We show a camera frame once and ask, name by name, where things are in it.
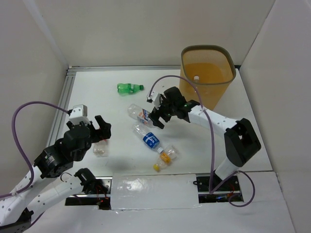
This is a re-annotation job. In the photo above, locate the green plastic bottle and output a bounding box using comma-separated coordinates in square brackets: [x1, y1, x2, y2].
[117, 83, 144, 95]

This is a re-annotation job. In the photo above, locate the clear bottle orange white label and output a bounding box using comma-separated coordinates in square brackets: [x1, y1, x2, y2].
[127, 104, 154, 128]

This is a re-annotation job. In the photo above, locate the white tape sheet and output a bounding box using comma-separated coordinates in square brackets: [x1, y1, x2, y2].
[110, 174, 199, 210]

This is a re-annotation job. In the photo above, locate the orange mesh waste bin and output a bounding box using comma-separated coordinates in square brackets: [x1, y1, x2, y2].
[179, 45, 236, 110]

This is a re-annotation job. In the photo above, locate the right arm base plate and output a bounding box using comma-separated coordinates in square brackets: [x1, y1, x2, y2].
[193, 175, 243, 204]

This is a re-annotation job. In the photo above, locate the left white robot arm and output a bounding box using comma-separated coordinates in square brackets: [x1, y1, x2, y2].
[0, 116, 111, 233]

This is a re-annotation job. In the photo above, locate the clear bottle yellow cap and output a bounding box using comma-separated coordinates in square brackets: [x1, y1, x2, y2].
[153, 145, 180, 172]

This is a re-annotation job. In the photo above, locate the clear bottle red label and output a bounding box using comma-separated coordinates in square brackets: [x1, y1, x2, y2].
[93, 139, 109, 157]

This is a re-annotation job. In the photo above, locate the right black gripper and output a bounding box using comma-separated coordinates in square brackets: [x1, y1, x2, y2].
[148, 95, 176, 129]

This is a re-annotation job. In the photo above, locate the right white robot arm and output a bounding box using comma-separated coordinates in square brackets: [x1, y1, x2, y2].
[147, 87, 261, 190]

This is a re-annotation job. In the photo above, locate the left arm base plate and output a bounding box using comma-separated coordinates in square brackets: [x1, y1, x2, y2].
[65, 177, 112, 210]

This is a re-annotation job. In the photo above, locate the clear bottle blue label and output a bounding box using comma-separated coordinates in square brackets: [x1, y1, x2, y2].
[133, 122, 164, 154]

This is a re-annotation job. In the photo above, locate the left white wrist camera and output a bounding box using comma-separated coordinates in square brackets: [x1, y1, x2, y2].
[69, 104, 90, 125]

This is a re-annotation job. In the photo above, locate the aluminium frame rail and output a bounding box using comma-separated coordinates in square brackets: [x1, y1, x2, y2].
[48, 66, 180, 176]

